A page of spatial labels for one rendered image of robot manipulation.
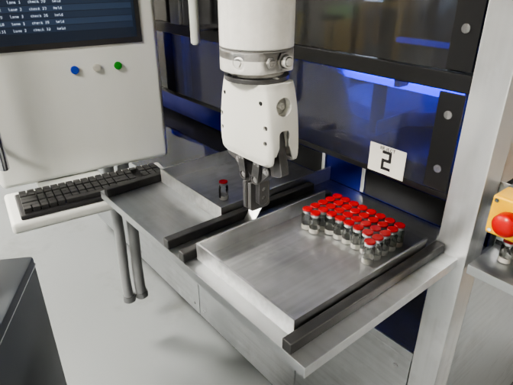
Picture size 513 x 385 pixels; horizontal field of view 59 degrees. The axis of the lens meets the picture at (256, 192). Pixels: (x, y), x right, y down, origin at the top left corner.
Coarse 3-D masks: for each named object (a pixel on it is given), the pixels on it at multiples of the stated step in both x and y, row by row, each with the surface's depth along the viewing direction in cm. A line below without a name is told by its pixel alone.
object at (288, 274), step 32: (320, 192) 101; (256, 224) 91; (288, 224) 95; (224, 256) 85; (256, 256) 85; (288, 256) 85; (320, 256) 85; (352, 256) 85; (384, 256) 85; (256, 288) 76; (288, 288) 76; (320, 288) 76; (352, 288) 72; (288, 320) 66
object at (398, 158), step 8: (376, 144) 91; (376, 152) 91; (392, 152) 88; (400, 152) 87; (376, 160) 92; (392, 160) 89; (400, 160) 87; (368, 168) 94; (376, 168) 92; (392, 168) 89; (400, 168) 88; (392, 176) 90; (400, 176) 89
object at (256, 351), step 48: (144, 240) 211; (192, 288) 183; (480, 288) 94; (240, 336) 162; (384, 336) 105; (480, 336) 108; (288, 384) 146; (336, 384) 125; (384, 384) 110; (480, 384) 125
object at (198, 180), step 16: (192, 160) 118; (208, 160) 121; (224, 160) 125; (288, 160) 126; (176, 176) 116; (192, 176) 116; (208, 176) 116; (224, 176) 116; (240, 176) 116; (288, 176) 116; (304, 176) 109; (320, 176) 113; (192, 192) 103; (208, 192) 108; (240, 192) 108; (272, 192) 103; (208, 208) 99; (224, 208) 95
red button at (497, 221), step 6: (498, 216) 72; (504, 216) 72; (510, 216) 71; (492, 222) 73; (498, 222) 72; (504, 222) 72; (510, 222) 71; (492, 228) 74; (498, 228) 72; (504, 228) 72; (510, 228) 71; (498, 234) 73; (504, 234) 72; (510, 234) 72
